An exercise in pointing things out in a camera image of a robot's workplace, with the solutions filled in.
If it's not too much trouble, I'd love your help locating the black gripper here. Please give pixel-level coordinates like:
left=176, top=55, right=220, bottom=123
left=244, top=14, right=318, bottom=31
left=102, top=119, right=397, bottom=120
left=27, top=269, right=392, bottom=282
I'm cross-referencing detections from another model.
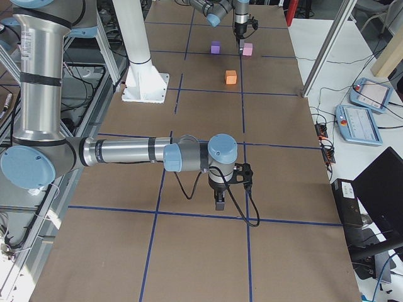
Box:
left=234, top=22, right=247, bottom=54
left=208, top=179, right=228, bottom=211

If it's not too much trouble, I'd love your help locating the orange foam cube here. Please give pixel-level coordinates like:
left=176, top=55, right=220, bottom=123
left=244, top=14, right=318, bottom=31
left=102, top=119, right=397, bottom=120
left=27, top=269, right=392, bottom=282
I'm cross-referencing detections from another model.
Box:
left=225, top=70, right=237, bottom=85

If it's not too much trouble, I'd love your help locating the pink foam cube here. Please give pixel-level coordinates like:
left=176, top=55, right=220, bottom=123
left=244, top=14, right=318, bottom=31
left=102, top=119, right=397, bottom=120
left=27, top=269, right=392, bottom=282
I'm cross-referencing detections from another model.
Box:
left=242, top=43, right=253, bottom=57

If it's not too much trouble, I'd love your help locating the purple foam cube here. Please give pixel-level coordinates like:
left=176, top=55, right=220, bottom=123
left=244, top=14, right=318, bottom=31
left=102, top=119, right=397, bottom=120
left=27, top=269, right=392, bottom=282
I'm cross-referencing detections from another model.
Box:
left=210, top=41, right=221, bottom=54

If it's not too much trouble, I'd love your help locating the brown paper table cover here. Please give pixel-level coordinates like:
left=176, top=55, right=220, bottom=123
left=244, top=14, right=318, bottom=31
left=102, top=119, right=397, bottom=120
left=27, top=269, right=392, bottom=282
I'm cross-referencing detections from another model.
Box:
left=31, top=1, right=360, bottom=301

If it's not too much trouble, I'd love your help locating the black usb hub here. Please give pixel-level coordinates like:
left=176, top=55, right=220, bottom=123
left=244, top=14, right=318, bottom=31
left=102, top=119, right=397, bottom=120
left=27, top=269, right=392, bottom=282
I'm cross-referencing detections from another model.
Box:
left=315, top=123, right=336, bottom=167

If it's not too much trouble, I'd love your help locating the black box device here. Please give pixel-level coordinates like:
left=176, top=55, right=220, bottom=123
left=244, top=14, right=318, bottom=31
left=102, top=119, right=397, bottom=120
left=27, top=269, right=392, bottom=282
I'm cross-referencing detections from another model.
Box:
left=331, top=179, right=363, bottom=228

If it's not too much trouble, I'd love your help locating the near teach pendant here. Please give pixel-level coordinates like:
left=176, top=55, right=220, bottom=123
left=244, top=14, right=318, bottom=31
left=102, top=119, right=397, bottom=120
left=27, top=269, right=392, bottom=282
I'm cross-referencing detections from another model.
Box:
left=335, top=105, right=383, bottom=146

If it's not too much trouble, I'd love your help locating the teach pendant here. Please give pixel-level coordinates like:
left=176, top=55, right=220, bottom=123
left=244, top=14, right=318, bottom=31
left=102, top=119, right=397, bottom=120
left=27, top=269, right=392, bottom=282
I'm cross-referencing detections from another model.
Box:
left=335, top=105, right=383, bottom=146
left=349, top=77, right=392, bottom=113

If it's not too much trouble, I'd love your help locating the far teach pendant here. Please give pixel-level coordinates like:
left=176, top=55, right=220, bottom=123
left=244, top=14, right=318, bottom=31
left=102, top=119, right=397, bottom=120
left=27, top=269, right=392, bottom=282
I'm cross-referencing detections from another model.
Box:
left=349, top=77, right=392, bottom=113

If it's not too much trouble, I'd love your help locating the black laptop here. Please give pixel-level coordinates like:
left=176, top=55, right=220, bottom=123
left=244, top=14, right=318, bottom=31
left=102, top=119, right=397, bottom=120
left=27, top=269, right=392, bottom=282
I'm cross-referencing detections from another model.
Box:
left=350, top=147, right=402, bottom=261

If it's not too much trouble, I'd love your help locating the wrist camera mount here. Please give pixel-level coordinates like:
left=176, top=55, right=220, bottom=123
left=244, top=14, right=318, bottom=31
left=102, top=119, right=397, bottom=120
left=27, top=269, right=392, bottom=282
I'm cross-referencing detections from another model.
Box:
left=248, top=17, right=259, bottom=31
left=228, top=163, right=253, bottom=187

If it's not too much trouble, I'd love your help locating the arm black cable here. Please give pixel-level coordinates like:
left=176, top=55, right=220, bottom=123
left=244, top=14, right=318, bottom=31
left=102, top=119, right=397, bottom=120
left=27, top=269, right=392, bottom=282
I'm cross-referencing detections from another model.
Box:
left=171, top=166, right=261, bottom=228

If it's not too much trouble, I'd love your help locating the white camera pedestal column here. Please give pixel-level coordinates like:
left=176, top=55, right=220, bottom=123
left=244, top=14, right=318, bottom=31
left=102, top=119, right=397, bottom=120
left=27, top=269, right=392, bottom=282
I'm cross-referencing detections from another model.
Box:
left=111, top=0, right=158, bottom=95

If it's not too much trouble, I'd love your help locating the white pedestal base plate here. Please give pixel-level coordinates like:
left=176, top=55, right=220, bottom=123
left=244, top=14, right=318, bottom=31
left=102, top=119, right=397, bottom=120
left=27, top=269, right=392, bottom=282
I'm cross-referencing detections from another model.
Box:
left=122, top=64, right=169, bottom=103

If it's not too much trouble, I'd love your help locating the aluminium frame post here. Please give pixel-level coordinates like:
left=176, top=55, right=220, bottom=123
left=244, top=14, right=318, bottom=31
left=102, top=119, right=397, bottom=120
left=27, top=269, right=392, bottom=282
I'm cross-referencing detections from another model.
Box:
left=302, top=0, right=357, bottom=98

